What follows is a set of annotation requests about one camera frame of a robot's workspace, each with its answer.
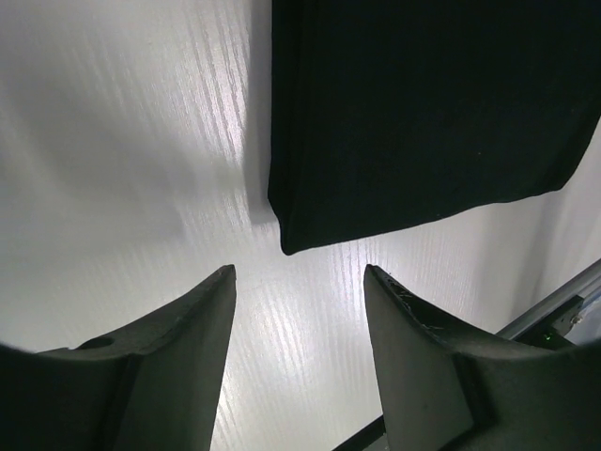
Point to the black t-shirt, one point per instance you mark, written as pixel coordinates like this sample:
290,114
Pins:
387,115

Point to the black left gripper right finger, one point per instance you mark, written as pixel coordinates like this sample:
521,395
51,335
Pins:
445,384

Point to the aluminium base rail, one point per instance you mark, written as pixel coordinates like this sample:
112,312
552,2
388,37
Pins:
581,285

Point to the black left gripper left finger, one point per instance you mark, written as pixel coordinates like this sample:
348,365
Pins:
153,384

